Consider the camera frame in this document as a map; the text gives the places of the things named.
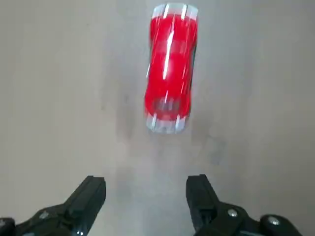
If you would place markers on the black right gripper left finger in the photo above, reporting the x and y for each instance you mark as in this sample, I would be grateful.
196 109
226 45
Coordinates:
71 214

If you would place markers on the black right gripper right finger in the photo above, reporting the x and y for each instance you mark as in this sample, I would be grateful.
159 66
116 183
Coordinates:
211 216

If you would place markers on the red toy car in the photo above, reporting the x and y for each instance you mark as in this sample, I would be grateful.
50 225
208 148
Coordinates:
169 73

